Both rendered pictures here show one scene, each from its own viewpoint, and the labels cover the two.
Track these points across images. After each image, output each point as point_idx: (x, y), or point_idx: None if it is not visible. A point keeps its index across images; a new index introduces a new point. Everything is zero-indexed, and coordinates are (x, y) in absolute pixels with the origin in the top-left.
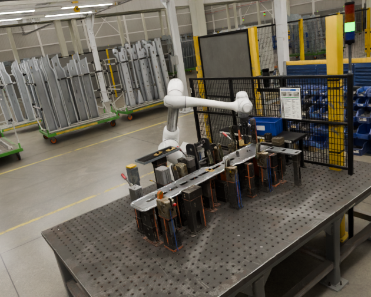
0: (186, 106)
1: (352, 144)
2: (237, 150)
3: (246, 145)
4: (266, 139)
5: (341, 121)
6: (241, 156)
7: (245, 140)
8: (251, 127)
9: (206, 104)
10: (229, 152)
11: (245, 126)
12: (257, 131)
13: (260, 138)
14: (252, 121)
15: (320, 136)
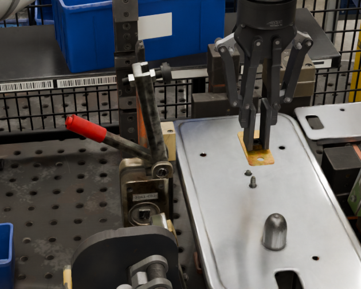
0: (20, 3)
1: None
2: (193, 200)
3: (178, 147)
4: (224, 79)
5: None
6: (292, 235)
7: (266, 132)
8: (120, 36)
9: None
10: (137, 225)
11: (281, 50)
12: None
13: (159, 81)
14: (131, 0)
15: (358, 9)
